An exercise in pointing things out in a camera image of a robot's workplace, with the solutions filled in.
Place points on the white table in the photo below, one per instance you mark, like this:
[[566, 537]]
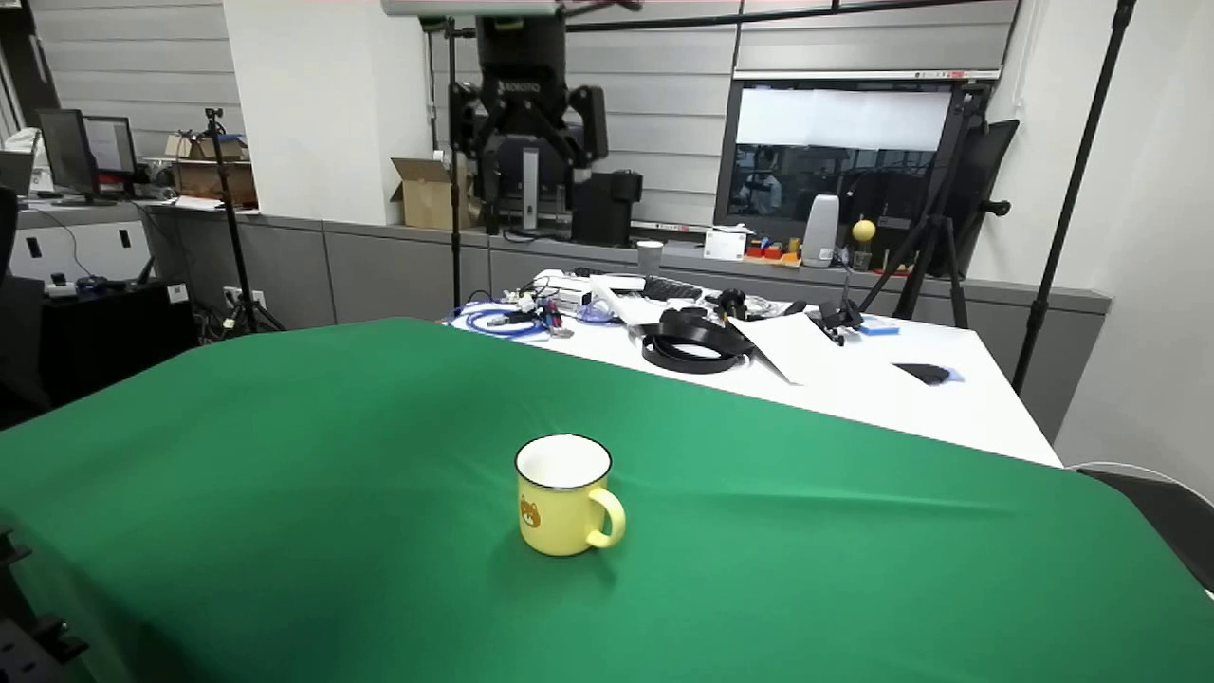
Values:
[[886, 380]]

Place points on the black cabinet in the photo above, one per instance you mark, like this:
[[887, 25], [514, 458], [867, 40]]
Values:
[[100, 348]]

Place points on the open cardboard box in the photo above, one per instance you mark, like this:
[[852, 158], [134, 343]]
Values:
[[427, 195]]

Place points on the black box speaker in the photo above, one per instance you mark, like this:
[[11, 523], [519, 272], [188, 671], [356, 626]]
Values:
[[607, 210]]

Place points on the yellow ball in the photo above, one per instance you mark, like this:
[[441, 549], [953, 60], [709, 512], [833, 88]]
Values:
[[862, 227]]

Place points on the black tripod with panel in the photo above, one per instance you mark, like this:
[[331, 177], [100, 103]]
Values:
[[943, 214]]

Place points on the grey partition counter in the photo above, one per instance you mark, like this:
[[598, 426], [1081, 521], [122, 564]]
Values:
[[366, 272]]

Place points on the black slanted pole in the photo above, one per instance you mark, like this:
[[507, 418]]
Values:
[[1067, 192]]

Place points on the large wall screen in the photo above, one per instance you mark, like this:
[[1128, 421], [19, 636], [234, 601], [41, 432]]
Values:
[[838, 153]]

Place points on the brown cardboard carton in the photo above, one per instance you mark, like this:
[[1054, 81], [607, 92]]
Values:
[[208, 179]]

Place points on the yellow enamel mug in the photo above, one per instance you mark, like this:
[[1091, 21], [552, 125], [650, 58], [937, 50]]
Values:
[[555, 512]]

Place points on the white device on table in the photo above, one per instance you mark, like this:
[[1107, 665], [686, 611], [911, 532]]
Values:
[[583, 288]]

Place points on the white plastic jug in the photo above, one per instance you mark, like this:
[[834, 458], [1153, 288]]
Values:
[[822, 227]]

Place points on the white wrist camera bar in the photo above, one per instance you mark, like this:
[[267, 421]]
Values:
[[468, 5]]

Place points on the white paper sheet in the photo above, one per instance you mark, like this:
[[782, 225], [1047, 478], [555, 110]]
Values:
[[799, 348]]

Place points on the small grey monitor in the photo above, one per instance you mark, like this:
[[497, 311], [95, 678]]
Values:
[[112, 146]]

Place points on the black vertical stand pole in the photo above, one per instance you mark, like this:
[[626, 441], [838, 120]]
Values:
[[451, 165]]

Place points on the black computer mouse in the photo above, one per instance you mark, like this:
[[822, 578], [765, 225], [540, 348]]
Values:
[[929, 374]]

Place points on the green table cloth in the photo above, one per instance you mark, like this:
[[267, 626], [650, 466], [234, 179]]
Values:
[[315, 506]]

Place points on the black computer monitor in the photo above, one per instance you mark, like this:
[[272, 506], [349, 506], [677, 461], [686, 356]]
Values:
[[65, 153]]

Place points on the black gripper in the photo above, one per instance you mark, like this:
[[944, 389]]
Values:
[[537, 50]]

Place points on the black table clamp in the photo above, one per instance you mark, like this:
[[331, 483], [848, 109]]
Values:
[[33, 632]]

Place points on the thin black tripod stand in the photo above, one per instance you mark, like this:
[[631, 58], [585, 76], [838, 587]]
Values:
[[234, 214]]

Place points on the black horizontal bar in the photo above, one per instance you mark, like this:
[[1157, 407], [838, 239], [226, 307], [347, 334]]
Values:
[[782, 14]]

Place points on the small white box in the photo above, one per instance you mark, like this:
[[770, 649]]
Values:
[[724, 243]]

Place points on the orange red small items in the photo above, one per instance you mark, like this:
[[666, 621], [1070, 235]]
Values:
[[774, 253]]

